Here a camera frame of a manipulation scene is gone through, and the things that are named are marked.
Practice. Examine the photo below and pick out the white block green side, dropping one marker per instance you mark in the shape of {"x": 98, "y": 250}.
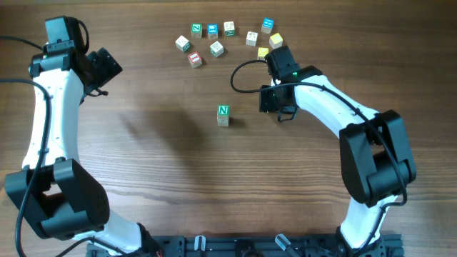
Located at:
{"x": 229, "y": 28}

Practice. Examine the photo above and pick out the blue block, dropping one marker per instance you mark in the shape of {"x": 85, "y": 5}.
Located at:
{"x": 212, "y": 31}
{"x": 267, "y": 25}

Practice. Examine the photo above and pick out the yellow block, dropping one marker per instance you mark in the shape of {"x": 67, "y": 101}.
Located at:
{"x": 276, "y": 41}
{"x": 262, "y": 52}

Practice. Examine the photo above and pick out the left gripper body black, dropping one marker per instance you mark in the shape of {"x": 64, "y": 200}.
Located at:
{"x": 106, "y": 70}

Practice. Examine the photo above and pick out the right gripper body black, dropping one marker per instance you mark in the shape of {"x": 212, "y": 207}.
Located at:
{"x": 270, "y": 102}

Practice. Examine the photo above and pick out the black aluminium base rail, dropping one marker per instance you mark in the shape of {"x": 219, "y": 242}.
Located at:
{"x": 308, "y": 246}

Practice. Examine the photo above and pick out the white block centre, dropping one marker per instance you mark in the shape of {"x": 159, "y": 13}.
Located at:
{"x": 216, "y": 49}

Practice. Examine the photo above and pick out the red I block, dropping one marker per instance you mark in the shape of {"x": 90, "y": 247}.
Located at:
{"x": 195, "y": 59}

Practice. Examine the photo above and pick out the green n block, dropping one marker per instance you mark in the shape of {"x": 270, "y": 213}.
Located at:
{"x": 196, "y": 30}
{"x": 223, "y": 110}

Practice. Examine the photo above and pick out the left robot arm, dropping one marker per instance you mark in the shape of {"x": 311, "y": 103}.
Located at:
{"x": 54, "y": 194}

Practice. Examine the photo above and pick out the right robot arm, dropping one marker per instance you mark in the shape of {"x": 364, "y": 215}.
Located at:
{"x": 376, "y": 158}

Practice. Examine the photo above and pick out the white picture block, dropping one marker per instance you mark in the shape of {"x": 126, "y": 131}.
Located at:
{"x": 251, "y": 38}

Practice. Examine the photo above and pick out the blue top block left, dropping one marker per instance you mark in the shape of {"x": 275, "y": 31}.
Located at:
{"x": 212, "y": 31}

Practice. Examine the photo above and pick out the blue top block right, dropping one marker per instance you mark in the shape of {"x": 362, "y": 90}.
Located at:
{"x": 267, "y": 25}

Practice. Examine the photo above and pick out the white block teal side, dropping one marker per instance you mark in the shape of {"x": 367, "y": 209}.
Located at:
{"x": 182, "y": 43}

